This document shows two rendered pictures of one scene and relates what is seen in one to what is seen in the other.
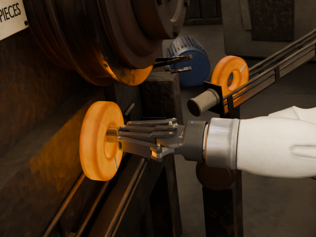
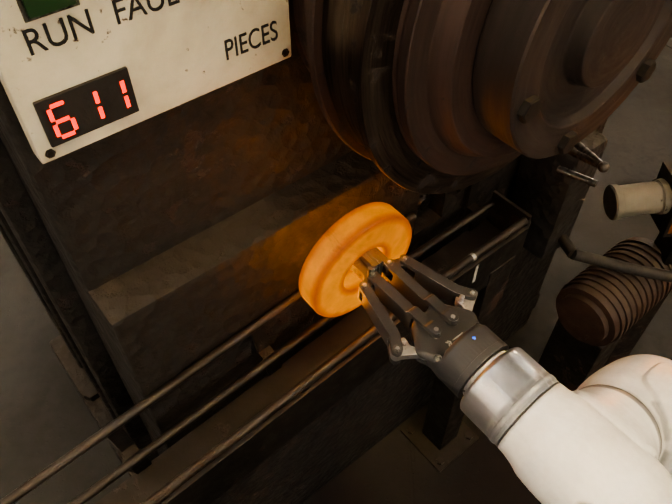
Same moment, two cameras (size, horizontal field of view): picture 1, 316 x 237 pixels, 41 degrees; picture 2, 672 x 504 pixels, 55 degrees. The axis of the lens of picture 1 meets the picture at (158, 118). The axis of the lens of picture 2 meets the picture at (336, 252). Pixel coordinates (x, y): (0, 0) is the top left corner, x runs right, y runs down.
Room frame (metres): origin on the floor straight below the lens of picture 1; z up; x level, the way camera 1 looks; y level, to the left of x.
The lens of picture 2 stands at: (0.30, -0.13, 1.42)
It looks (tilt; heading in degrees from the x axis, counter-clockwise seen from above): 49 degrees down; 32
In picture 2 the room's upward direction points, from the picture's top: straight up
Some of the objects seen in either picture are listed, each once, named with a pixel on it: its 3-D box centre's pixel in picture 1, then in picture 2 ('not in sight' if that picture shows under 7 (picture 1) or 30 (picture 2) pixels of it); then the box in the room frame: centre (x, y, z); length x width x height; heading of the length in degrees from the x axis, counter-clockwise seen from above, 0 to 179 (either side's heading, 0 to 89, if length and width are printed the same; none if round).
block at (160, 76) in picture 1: (162, 112); (548, 187); (1.15, -0.02, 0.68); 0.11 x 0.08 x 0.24; 71
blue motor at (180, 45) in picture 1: (186, 60); not in sight; (3.19, -0.28, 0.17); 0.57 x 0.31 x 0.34; 1
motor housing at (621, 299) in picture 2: (222, 207); (584, 348); (1.20, -0.19, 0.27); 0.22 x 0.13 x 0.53; 161
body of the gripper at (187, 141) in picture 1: (182, 139); (453, 343); (0.69, -0.04, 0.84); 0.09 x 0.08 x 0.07; 72
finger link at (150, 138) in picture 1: (145, 140); (401, 308); (0.69, 0.03, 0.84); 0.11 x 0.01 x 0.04; 73
